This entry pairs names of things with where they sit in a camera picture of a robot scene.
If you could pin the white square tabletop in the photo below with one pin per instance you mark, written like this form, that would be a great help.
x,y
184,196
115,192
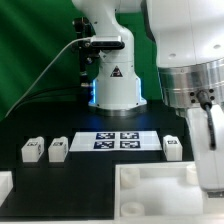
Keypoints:
x,y
160,193

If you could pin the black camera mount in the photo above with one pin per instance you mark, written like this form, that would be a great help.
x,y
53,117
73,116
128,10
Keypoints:
x,y
87,54

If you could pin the white obstacle block left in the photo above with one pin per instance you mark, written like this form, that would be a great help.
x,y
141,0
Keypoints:
x,y
6,185

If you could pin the white marker sheet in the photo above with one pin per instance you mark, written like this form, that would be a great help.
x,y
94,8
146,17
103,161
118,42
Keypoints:
x,y
116,141

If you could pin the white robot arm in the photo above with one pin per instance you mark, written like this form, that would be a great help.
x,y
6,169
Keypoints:
x,y
189,37

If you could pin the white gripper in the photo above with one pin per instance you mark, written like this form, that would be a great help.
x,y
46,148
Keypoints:
x,y
209,161

